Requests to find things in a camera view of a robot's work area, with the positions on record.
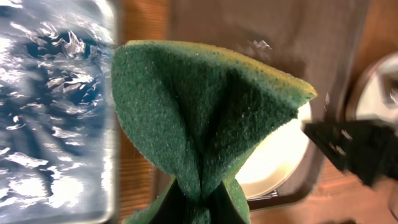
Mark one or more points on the green scouring sponge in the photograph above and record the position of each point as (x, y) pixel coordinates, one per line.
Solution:
(197, 112)

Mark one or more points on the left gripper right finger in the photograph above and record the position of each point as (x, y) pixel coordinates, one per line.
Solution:
(221, 207)

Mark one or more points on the white plate top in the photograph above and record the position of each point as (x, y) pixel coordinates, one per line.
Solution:
(276, 157)

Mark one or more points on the dark brown serving tray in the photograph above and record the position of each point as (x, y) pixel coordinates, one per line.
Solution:
(313, 40)

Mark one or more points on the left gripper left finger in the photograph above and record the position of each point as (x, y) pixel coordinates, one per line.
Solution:
(172, 209)

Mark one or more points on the black tub blue water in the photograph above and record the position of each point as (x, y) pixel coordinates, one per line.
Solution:
(58, 131)

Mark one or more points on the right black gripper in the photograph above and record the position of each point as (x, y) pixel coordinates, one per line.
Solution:
(366, 148)

